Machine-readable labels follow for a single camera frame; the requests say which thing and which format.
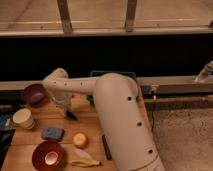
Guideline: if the black dish brush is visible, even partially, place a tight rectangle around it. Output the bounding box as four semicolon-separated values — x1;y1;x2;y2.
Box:
66;111;78;121

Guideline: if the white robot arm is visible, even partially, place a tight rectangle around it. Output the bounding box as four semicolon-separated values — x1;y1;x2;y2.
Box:
42;67;174;171

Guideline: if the white paper cup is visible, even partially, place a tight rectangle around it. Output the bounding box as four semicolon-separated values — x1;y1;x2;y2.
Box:
13;108;35;130

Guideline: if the blue sponge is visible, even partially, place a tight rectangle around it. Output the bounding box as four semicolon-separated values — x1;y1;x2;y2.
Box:
41;127;64;141

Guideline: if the purple bowl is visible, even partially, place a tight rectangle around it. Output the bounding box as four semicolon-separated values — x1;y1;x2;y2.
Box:
21;83;47;105

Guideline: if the yellow round fruit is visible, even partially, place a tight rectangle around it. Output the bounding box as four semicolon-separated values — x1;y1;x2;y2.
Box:
73;133;88;149

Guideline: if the green plastic tray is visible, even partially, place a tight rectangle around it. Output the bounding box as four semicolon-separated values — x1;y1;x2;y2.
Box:
87;70;137;106

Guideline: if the red bowl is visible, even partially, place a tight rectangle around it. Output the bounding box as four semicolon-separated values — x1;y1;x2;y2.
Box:
32;140;64;171

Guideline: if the yellow banana peel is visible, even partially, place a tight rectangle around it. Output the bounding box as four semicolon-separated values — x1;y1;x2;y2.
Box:
70;148;101;168

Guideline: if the black remote control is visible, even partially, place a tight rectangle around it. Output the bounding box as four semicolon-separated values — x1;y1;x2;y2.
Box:
102;135;112;160

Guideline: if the wooden window post left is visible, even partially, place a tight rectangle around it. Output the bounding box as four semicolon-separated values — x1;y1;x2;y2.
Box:
57;0;73;34

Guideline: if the wooden window post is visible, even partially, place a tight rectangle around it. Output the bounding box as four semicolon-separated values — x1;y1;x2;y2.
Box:
124;0;137;32
57;0;73;34

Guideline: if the wooden window post right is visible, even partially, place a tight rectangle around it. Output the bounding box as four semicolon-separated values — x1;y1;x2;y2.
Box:
124;0;137;32

